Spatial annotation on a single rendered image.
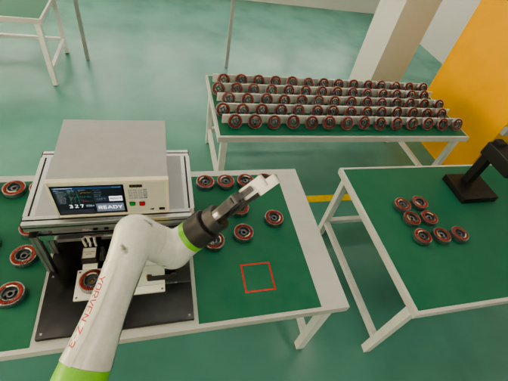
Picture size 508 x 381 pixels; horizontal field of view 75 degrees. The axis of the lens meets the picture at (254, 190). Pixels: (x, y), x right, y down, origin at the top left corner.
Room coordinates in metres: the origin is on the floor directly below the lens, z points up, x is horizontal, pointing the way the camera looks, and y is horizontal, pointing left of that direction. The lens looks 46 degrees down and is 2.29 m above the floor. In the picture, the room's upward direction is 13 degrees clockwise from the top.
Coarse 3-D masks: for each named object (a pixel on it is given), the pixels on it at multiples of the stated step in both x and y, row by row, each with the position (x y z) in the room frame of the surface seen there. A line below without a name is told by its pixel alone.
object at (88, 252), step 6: (84, 246) 0.74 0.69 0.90; (96, 246) 0.74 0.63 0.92; (84, 252) 0.70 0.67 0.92; (90, 252) 0.71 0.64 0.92; (96, 252) 0.71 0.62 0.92; (84, 258) 0.67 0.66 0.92; (90, 258) 0.68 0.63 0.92; (96, 258) 0.69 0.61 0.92; (84, 264) 0.67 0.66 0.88; (90, 264) 0.67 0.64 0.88; (96, 264) 0.68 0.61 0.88
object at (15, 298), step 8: (0, 288) 0.52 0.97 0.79; (8, 288) 0.53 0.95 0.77; (16, 288) 0.54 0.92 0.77; (24, 288) 0.54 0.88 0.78; (0, 296) 0.48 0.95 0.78; (8, 296) 0.49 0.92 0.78; (16, 296) 0.50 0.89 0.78; (24, 296) 0.51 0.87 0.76; (0, 304) 0.45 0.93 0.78; (8, 304) 0.46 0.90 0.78
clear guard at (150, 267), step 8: (160, 224) 0.84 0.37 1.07; (168, 224) 0.85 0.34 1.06; (176, 224) 0.86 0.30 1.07; (152, 264) 0.64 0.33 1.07; (144, 272) 0.61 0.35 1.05; (152, 272) 0.62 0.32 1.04; (160, 272) 0.63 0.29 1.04; (168, 272) 0.64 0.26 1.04; (176, 272) 0.65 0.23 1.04; (184, 272) 0.66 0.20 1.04; (144, 280) 0.59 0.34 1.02; (160, 280) 0.61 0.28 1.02; (168, 280) 0.62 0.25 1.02; (176, 280) 0.62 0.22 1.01; (184, 280) 0.63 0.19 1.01
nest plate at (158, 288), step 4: (156, 284) 0.70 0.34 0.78; (160, 284) 0.70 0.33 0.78; (164, 284) 0.71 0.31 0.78; (136, 288) 0.66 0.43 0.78; (140, 288) 0.66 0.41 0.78; (144, 288) 0.67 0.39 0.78; (148, 288) 0.67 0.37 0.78; (152, 288) 0.67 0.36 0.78; (156, 288) 0.68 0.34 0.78; (160, 288) 0.68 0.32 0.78; (164, 288) 0.69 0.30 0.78; (136, 292) 0.64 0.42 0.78; (140, 292) 0.64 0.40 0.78; (144, 292) 0.65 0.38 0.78; (148, 292) 0.65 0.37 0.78; (152, 292) 0.66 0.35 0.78; (156, 292) 0.66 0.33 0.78; (160, 292) 0.67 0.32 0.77
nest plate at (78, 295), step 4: (100, 268) 0.71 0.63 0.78; (80, 272) 0.67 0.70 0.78; (84, 272) 0.67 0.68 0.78; (76, 280) 0.63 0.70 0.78; (76, 284) 0.61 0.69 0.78; (88, 284) 0.62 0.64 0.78; (76, 288) 0.59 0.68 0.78; (76, 292) 0.58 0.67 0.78; (80, 292) 0.58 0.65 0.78; (76, 296) 0.56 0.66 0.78; (80, 296) 0.56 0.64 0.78; (84, 296) 0.56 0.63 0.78; (88, 296) 0.57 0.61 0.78; (76, 300) 0.54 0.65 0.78; (80, 300) 0.55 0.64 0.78; (84, 300) 0.55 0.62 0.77
